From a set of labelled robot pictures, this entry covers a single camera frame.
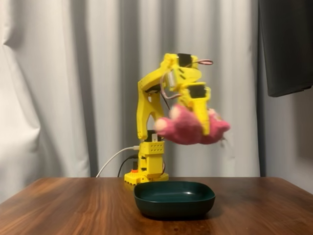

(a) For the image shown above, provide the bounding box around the yellow fixed gripper finger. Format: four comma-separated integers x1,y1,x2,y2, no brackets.
178,93,194,108

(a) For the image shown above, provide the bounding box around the yellow gripper body black servo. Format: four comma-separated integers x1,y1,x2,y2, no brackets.
180,82,212,101

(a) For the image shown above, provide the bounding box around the yellow moving gripper finger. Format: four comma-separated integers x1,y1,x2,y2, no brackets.
192,97,210,136

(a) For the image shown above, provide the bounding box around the pink strawberry bear plush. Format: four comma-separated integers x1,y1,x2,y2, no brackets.
154,104,232,147

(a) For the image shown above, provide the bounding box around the dark green bowl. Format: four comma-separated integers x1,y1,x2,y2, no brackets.
134,181,216,219

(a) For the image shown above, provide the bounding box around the dark hanging cloth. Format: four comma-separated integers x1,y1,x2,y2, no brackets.
258,0,313,98

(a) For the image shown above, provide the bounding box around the white curtain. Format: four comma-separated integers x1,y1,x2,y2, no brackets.
0,0,268,204

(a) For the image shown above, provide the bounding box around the red servo wire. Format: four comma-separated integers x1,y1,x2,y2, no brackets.
159,70,182,110

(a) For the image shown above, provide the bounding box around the pink servo wire loop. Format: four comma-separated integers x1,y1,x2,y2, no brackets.
195,58,214,66

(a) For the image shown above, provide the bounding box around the black power cable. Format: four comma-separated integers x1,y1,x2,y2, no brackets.
117,154,139,178

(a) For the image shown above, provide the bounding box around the white power cable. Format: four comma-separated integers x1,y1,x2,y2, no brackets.
95,146,140,178

